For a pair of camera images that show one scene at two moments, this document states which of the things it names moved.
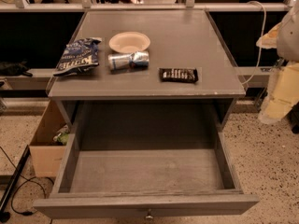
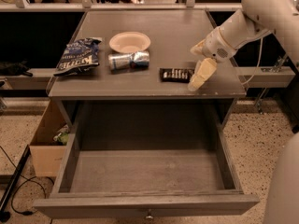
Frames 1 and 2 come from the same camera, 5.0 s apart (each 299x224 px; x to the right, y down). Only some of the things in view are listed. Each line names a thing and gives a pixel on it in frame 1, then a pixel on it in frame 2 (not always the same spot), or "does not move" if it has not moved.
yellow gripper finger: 269,40 → 198,48
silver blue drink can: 131,61 does not move
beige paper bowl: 129,42 does not move
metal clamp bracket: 278,63 does not move
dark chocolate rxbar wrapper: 178,75 does not move
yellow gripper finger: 283,92 → 204,71
